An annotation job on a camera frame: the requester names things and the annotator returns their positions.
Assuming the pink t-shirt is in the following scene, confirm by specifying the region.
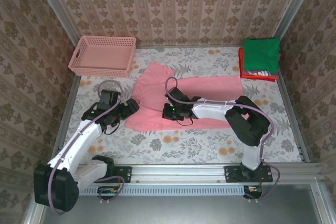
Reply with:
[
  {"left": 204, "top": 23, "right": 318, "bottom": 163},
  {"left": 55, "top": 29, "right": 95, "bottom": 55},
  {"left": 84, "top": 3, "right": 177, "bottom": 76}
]
[{"left": 125, "top": 61, "right": 250, "bottom": 132}]

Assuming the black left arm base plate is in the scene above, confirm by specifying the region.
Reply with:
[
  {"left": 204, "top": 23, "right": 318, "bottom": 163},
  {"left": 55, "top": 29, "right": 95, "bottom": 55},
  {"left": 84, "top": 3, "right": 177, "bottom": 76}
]
[{"left": 85, "top": 165, "right": 132, "bottom": 184}]

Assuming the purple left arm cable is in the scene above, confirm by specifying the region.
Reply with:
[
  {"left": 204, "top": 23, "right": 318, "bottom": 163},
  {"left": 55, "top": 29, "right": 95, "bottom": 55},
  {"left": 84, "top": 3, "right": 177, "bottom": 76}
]
[{"left": 48, "top": 79, "right": 125, "bottom": 216}]

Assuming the floral tablecloth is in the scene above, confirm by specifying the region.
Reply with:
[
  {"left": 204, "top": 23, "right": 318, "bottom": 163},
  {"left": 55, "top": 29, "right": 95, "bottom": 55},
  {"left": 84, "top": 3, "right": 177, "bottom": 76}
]
[{"left": 59, "top": 47, "right": 302, "bottom": 166}]

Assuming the aluminium mounting rail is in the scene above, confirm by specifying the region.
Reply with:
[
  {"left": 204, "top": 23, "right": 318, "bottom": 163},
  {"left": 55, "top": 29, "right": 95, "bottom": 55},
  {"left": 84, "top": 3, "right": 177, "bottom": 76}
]
[{"left": 39, "top": 163, "right": 321, "bottom": 185}]

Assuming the grey printed folded t-shirt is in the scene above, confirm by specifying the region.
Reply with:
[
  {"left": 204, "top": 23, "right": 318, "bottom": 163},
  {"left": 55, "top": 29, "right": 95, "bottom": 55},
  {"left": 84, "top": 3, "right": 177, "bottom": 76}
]
[{"left": 243, "top": 69, "right": 279, "bottom": 80}]

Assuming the grey slotted cable duct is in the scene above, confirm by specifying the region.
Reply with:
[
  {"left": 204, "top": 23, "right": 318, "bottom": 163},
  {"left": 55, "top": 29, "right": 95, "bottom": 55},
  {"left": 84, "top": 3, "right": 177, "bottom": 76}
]
[{"left": 78, "top": 185, "right": 263, "bottom": 196}]

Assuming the small circuit board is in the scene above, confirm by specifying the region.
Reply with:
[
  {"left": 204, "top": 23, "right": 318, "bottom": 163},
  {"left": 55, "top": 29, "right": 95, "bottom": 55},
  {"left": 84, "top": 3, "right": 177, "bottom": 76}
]
[
  {"left": 97, "top": 186, "right": 119, "bottom": 196},
  {"left": 244, "top": 185, "right": 263, "bottom": 198}
]

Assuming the aluminium frame post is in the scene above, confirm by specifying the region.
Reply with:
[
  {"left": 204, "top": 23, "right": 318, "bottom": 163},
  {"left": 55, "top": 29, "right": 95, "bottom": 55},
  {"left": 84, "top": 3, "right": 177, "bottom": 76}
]
[
  {"left": 274, "top": 0, "right": 320, "bottom": 41},
  {"left": 30, "top": 0, "right": 87, "bottom": 54}
]

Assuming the green folded t-shirt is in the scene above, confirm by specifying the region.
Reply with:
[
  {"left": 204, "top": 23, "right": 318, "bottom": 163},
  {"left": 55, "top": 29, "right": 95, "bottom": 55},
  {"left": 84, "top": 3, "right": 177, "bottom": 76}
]
[{"left": 241, "top": 38, "right": 281, "bottom": 75}]

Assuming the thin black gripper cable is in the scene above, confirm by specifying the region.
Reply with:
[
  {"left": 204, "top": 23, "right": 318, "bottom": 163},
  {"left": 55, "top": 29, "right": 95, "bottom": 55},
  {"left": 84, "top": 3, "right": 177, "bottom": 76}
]
[
  {"left": 175, "top": 118, "right": 195, "bottom": 128},
  {"left": 103, "top": 123, "right": 119, "bottom": 135}
]

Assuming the pink plastic basket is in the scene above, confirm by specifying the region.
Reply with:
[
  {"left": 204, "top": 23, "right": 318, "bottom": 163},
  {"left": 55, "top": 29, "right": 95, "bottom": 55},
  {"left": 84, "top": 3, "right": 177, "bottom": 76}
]
[{"left": 68, "top": 35, "right": 138, "bottom": 79}]

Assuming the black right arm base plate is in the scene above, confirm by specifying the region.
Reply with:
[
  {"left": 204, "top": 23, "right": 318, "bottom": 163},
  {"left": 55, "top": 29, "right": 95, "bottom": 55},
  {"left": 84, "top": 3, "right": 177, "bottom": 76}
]
[{"left": 224, "top": 165, "right": 274, "bottom": 184}]

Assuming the grey metal panel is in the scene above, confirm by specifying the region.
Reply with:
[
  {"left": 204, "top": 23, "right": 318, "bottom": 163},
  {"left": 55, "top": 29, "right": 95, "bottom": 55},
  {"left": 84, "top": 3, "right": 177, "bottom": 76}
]
[{"left": 39, "top": 195, "right": 325, "bottom": 224}]

